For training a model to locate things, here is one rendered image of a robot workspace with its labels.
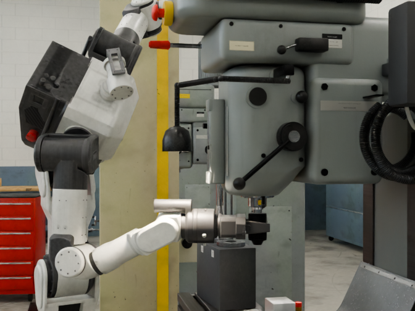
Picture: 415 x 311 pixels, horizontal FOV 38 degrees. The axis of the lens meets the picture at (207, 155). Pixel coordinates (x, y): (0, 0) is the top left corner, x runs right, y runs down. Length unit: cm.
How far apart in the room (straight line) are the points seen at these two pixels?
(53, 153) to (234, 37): 56
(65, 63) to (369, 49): 84
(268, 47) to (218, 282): 76
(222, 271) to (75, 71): 73
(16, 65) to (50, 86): 890
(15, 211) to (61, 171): 440
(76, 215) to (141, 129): 166
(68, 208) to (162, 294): 177
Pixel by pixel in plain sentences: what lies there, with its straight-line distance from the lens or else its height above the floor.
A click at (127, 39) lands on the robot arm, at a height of 177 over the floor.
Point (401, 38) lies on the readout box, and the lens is 132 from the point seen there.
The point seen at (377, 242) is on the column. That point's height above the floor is 117.
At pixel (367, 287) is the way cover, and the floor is 104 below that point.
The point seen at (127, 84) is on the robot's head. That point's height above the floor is 160.
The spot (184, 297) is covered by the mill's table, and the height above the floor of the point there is 94.
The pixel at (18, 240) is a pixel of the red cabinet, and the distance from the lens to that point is 602.
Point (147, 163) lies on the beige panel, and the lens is 321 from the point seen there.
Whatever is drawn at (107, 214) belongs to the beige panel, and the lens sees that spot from 321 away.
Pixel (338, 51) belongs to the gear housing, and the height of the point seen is 166.
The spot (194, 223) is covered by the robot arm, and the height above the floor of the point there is 124.
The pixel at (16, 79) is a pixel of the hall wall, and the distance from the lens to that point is 1059.
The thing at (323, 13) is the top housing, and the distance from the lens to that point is 150.
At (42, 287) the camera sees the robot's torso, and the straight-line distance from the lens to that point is 204.
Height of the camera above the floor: 142
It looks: level
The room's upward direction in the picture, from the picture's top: straight up
